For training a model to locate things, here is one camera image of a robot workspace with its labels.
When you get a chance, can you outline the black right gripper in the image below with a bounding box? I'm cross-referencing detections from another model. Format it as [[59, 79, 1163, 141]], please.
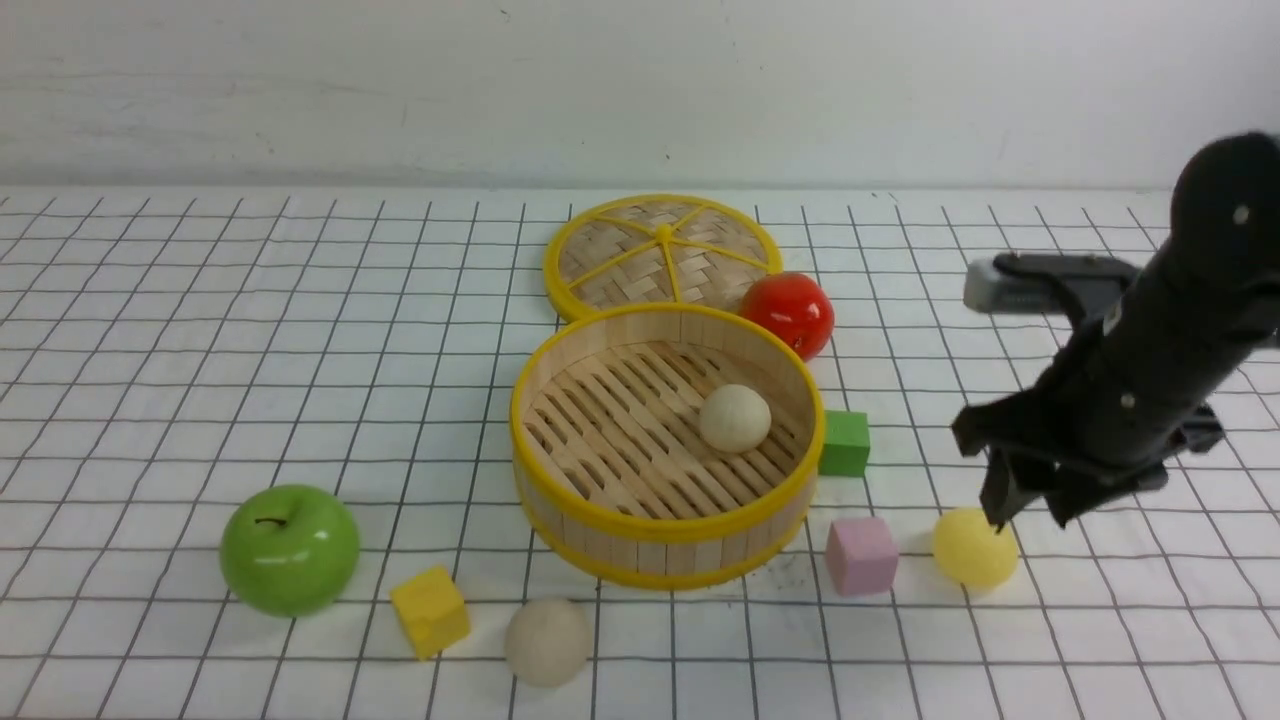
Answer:
[[952, 270, 1226, 530]]

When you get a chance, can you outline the yellow steamed bun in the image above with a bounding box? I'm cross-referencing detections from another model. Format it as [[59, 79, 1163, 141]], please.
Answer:
[[931, 507, 1019, 591]]

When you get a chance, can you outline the white steamed bun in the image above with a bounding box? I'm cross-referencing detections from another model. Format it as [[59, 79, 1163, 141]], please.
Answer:
[[504, 598, 593, 688], [698, 384, 773, 454]]

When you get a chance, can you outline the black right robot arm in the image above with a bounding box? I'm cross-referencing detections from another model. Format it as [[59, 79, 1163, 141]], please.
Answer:
[[951, 132, 1279, 528]]

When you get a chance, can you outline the bamboo steamer basket yellow rim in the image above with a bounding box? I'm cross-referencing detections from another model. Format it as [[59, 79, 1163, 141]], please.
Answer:
[[509, 304, 826, 591]]

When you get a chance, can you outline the bamboo steamer lid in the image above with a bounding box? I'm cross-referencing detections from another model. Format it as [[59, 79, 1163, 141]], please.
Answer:
[[541, 193, 783, 323]]

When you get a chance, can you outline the pink cube block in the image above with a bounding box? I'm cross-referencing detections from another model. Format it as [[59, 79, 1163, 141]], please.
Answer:
[[824, 516, 900, 597]]

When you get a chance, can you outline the green cube block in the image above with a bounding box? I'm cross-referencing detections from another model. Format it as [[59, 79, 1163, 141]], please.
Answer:
[[818, 409, 870, 479]]

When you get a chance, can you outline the red tomato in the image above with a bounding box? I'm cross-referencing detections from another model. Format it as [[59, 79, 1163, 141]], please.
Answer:
[[739, 272, 836, 363]]

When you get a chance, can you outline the yellow cube block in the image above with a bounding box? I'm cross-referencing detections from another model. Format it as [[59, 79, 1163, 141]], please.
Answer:
[[390, 565, 471, 661]]

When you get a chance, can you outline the green apple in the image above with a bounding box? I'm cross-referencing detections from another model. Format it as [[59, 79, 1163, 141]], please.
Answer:
[[219, 484, 360, 618]]

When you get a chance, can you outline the white grid tablecloth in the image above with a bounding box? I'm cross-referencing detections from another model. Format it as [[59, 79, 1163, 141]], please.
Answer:
[[1, 188, 1279, 719]]

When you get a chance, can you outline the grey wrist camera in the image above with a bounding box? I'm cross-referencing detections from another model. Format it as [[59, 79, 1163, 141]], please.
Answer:
[[963, 251, 1140, 328]]

